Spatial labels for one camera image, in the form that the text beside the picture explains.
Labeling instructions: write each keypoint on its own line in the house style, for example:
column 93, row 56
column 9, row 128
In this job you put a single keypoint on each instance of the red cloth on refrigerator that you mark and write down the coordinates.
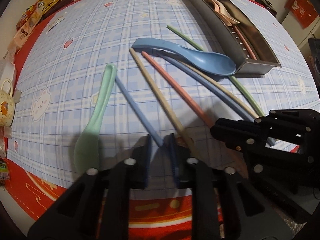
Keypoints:
column 303, row 10

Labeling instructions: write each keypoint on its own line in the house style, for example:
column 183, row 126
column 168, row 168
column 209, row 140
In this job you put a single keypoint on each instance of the pile of snack bags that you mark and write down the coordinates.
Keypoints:
column 44, row 7

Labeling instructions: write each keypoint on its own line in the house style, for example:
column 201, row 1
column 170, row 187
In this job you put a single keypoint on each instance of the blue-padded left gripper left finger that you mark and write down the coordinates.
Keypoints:
column 142, row 155

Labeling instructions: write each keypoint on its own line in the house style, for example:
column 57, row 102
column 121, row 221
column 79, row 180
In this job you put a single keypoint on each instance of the small white paper packet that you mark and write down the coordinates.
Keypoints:
column 55, row 22

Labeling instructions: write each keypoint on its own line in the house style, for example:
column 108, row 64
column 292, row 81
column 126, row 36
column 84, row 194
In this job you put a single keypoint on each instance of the beige spoon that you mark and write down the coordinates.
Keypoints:
column 224, row 11

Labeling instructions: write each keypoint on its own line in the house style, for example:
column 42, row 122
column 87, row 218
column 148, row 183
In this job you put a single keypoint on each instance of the green spoon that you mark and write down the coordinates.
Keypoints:
column 86, row 151

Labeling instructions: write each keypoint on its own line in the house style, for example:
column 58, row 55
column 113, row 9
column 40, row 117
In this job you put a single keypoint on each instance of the rice cooker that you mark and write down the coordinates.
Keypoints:
column 267, row 5

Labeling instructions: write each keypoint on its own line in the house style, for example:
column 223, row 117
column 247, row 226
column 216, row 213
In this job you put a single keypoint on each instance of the red tablecloth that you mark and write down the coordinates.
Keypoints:
column 162, row 214

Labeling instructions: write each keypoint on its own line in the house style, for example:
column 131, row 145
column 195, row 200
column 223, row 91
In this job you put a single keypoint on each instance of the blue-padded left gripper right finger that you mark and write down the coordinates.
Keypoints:
column 178, row 157

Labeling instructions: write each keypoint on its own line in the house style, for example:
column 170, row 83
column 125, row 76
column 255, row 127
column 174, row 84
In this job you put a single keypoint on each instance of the pink chopstick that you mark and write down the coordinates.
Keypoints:
column 184, row 95
column 247, row 46

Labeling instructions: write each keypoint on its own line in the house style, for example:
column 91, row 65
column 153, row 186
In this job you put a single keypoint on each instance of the pink tissue pack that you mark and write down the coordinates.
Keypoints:
column 24, row 32

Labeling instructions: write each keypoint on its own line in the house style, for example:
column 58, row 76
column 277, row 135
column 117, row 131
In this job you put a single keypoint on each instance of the blue spoon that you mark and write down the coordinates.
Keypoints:
column 211, row 62

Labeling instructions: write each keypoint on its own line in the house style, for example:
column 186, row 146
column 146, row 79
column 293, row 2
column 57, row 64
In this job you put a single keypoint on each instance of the stainless steel utensil tray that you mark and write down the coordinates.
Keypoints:
column 238, row 37

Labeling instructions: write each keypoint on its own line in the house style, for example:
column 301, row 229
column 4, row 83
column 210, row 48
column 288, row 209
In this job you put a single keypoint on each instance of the pink spoon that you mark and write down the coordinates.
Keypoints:
column 217, row 10

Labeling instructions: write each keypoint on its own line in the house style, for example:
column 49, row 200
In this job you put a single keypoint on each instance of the cream floral mug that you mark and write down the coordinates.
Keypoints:
column 7, row 105

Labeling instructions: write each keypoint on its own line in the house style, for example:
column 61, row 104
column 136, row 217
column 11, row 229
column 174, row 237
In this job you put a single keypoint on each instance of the beige chopstick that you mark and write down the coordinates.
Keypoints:
column 166, row 107
column 228, row 93

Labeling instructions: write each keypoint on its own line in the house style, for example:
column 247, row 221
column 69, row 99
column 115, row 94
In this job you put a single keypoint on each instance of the white refrigerator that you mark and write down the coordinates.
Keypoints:
column 300, row 35

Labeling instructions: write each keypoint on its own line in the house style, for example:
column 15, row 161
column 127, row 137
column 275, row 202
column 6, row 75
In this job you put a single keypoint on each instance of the green chopstick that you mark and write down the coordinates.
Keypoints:
column 234, row 80

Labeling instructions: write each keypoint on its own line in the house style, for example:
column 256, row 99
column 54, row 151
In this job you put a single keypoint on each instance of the blue plaid table mat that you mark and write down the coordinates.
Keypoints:
column 125, row 79

